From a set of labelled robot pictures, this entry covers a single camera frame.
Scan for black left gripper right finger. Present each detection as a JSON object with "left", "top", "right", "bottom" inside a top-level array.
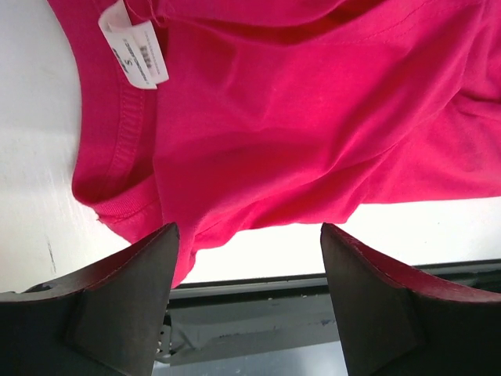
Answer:
[{"left": 321, "top": 224, "right": 500, "bottom": 375}]

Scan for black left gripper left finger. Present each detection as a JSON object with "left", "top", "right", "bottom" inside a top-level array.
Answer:
[{"left": 1, "top": 224, "right": 180, "bottom": 375}]

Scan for pink t shirt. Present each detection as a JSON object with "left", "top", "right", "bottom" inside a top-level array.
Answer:
[{"left": 50, "top": 1, "right": 500, "bottom": 284}]

